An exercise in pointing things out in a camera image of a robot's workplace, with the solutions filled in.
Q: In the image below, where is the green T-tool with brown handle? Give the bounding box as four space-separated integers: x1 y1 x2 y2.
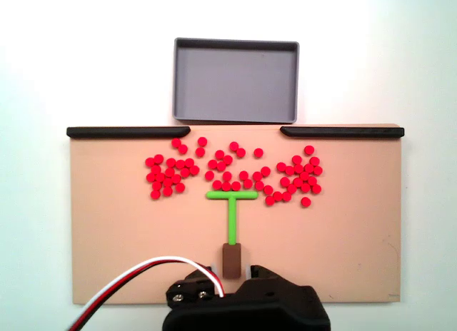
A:
206 190 258 279

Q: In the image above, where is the beige flat board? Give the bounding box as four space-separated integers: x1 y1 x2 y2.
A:
69 123 406 305

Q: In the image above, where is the grey rectangular tray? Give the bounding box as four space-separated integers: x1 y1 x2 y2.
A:
173 37 300 124

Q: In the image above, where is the red white black servo cable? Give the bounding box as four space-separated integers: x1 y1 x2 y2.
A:
64 255 226 331

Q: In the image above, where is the black rail strip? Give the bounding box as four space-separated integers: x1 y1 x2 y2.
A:
279 126 406 138
66 126 191 139

